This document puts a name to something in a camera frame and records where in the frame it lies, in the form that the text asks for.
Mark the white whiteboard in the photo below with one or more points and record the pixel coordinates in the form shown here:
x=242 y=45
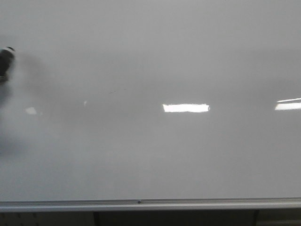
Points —
x=150 y=99

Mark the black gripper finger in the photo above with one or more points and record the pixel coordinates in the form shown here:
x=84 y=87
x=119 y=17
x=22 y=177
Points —
x=7 y=56

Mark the aluminium whiteboard tray rail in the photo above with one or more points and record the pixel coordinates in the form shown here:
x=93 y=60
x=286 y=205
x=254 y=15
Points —
x=150 y=204

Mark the grey pegboard panel below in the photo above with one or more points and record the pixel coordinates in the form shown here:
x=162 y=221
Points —
x=47 y=219

